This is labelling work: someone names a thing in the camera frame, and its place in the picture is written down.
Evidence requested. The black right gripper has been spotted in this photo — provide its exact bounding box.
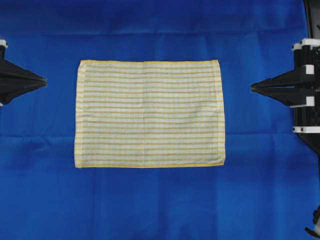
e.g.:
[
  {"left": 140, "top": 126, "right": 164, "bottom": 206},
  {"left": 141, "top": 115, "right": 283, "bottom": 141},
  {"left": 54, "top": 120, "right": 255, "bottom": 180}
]
[{"left": 251, "top": 38, "right": 320, "bottom": 133}]

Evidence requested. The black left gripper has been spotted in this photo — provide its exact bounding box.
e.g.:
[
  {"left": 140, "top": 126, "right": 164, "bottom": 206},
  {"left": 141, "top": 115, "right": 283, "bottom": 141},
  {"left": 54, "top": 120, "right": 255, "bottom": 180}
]
[{"left": 0, "top": 39, "right": 47, "bottom": 105}]

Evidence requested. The yellow striped towel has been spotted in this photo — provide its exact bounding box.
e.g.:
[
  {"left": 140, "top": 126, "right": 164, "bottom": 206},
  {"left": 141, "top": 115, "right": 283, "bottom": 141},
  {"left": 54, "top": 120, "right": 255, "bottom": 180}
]
[{"left": 74, "top": 59, "right": 226, "bottom": 168}]

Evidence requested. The blue table cloth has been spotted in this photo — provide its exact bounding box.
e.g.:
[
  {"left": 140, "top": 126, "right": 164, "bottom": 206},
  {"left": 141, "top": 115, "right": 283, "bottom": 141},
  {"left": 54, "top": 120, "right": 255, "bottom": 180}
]
[{"left": 0, "top": 0, "right": 320, "bottom": 240}]

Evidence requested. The black white clamp corner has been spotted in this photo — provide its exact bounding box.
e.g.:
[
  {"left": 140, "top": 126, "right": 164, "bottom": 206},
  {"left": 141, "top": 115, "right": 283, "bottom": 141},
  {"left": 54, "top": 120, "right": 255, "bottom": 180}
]
[{"left": 304, "top": 206, "right": 320, "bottom": 239}]

